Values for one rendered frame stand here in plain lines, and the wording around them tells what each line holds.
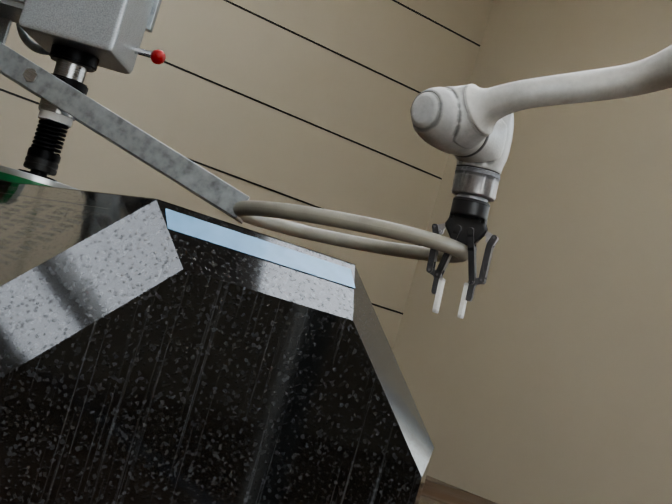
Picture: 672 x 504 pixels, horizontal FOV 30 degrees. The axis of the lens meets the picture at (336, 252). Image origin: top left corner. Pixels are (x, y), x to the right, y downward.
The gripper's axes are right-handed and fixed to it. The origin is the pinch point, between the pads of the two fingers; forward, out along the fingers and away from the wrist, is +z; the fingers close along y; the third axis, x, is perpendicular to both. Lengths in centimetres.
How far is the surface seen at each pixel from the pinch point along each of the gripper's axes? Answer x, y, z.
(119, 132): 19, 69, -19
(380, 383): 66, -6, 17
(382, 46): -556, 195, -184
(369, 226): 22.6, 13.1, -9.0
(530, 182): -574, 81, -113
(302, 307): 78, 4, 9
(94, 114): 20, 75, -21
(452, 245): 8.9, 0.1, -9.7
